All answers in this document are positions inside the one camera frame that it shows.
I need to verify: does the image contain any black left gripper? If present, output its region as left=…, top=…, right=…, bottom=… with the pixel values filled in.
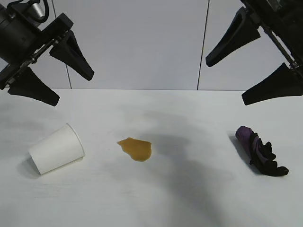
left=0, top=0, right=95, bottom=107

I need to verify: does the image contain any brown liquid spill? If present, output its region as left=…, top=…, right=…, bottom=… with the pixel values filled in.
left=116, top=137, right=152, bottom=163

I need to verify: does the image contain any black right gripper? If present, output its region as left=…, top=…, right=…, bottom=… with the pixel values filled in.
left=205, top=0, right=303, bottom=106

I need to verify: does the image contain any purple and black cloth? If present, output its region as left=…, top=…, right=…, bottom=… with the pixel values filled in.
left=235, top=126, right=289, bottom=177

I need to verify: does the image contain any white paper cup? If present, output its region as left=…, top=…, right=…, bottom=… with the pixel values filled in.
left=27, top=122, right=85, bottom=175

